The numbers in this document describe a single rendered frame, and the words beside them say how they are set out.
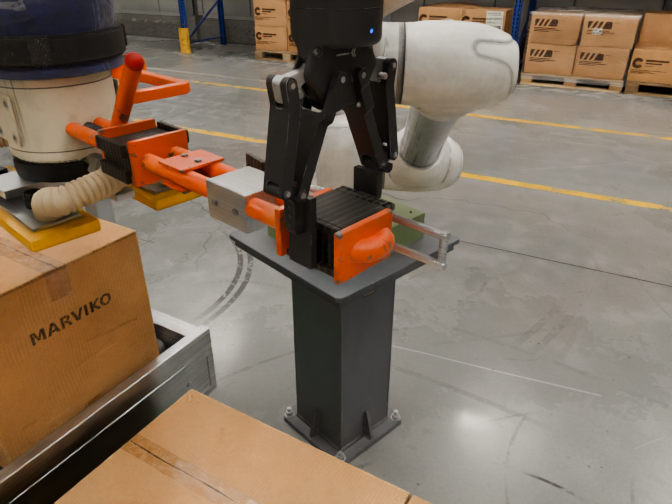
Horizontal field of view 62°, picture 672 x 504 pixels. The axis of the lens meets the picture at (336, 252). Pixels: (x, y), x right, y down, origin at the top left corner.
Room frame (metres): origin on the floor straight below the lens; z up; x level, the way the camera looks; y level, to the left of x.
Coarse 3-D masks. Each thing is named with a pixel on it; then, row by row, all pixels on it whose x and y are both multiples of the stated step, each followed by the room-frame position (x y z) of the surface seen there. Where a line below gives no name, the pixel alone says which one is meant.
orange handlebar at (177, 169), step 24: (144, 72) 1.20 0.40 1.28; (144, 96) 1.03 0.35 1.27; (168, 96) 1.07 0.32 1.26; (96, 120) 0.84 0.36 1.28; (144, 168) 0.66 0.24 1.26; (168, 168) 0.63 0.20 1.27; (192, 168) 0.62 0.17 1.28; (216, 168) 0.63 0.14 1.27; (264, 216) 0.51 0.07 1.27; (360, 240) 0.44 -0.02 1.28; (384, 240) 0.44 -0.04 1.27
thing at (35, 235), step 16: (32, 192) 0.77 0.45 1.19; (0, 208) 0.78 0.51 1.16; (16, 208) 0.77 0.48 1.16; (0, 224) 0.75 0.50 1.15; (16, 224) 0.72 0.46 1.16; (32, 224) 0.71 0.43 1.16; (48, 224) 0.71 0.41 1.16; (64, 224) 0.72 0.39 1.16; (80, 224) 0.72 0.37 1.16; (96, 224) 0.74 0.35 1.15; (32, 240) 0.67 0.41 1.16; (48, 240) 0.69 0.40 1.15; (64, 240) 0.70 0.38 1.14
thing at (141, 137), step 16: (112, 128) 0.73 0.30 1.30; (128, 128) 0.74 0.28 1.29; (144, 128) 0.76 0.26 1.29; (160, 128) 0.77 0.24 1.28; (176, 128) 0.74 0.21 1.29; (96, 144) 0.71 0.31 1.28; (112, 144) 0.67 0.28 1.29; (128, 144) 0.66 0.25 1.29; (144, 144) 0.67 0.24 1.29; (160, 144) 0.69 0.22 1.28; (176, 144) 0.71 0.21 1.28; (112, 160) 0.70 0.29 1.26; (128, 160) 0.67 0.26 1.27; (112, 176) 0.69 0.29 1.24; (128, 176) 0.66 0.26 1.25; (144, 176) 0.67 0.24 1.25
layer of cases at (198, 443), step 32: (160, 416) 0.97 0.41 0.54; (192, 416) 0.97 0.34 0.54; (224, 416) 0.97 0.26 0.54; (128, 448) 0.87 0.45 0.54; (160, 448) 0.87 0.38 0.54; (192, 448) 0.87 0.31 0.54; (224, 448) 0.87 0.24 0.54; (256, 448) 0.87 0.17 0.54; (288, 448) 0.87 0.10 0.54; (96, 480) 0.79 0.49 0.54; (128, 480) 0.79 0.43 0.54; (160, 480) 0.79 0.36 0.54; (192, 480) 0.79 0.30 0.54; (224, 480) 0.79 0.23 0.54; (256, 480) 0.79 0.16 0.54; (288, 480) 0.79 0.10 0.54; (320, 480) 0.79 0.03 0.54; (352, 480) 0.79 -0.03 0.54
